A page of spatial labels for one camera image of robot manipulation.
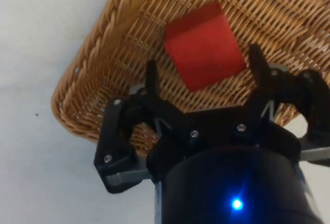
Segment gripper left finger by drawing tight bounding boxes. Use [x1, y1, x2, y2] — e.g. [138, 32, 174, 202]
[93, 60, 185, 194]

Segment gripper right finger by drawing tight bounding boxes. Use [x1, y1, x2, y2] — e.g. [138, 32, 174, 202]
[246, 43, 330, 146]

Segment brown wicker basket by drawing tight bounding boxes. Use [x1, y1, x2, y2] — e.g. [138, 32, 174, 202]
[51, 0, 330, 155]

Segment red cube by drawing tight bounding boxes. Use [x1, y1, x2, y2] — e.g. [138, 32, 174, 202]
[164, 1, 247, 93]

